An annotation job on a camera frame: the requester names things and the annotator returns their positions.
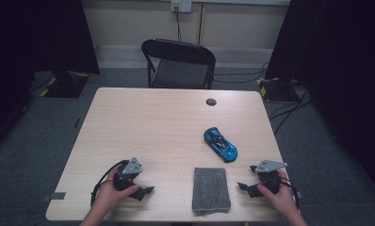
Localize white wall socket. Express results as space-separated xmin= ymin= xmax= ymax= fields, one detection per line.
xmin=171 ymin=0 xmax=193 ymax=13

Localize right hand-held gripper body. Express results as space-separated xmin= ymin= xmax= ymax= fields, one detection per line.
xmin=250 ymin=159 xmax=288 ymax=194

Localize black wall socket cable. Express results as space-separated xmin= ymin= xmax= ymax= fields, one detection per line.
xmin=174 ymin=6 xmax=183 ymax=42

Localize person's left hand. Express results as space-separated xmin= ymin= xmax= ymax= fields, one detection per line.
xmin=95 ymin=164 xmax=140 ymax=213

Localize right hand-held gripper black cable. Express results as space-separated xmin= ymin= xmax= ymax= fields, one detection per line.
xmin=278 ymin=177 xmax=302 ymax=210

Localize grey terry cloth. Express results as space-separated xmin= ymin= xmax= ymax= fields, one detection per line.
xmin=191 ymin=167 xmax=232 ymax=217

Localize black curtain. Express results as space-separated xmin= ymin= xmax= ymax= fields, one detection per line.
xmin=265 ymin=0 xmax=375 ymax=202
xmin=0 ymin=0 xmax=101 ymax=158

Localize person's right hand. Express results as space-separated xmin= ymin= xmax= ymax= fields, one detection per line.
xmin=256 ymin=169 xmax=299 ymax=220

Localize blue and black toy car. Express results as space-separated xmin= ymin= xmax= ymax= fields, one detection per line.
xmin=203 ymin=126 xmax=239 ymax=164

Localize vertical wall conduit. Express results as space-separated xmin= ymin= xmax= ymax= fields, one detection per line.
xmin=197 ymin=2 xmax=205 ymax=45

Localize hand-held gripper black cable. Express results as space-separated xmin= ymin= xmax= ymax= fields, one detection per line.
xmin=90 ymin=159 xmax=130 ymax=206
xmin=278 ymin=177 xmax=302 ymax=210

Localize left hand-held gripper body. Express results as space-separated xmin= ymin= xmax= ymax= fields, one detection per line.
xmin=113 ymin=156 xmax=143 ymax=192

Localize black floor cables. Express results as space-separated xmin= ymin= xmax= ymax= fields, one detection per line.
xmin=213 ymin=61 xmax=269 ymax=85
xmin=269 ymin=88 xmax=312 ymax=136

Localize black stand base striped tape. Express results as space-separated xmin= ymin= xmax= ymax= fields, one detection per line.
xmin=40 ymin=70 xmax=90 ymax=99
xmin=255 ymin=76 xmax=300 ymax=103

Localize black folding chair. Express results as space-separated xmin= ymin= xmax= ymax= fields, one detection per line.
xmin=140 ymin=38 xmax=217 ymax=90

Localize left hand-held gripper black cable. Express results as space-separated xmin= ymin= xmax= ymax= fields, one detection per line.
xmin=90 ymin=159 xmax=130 ymax=206

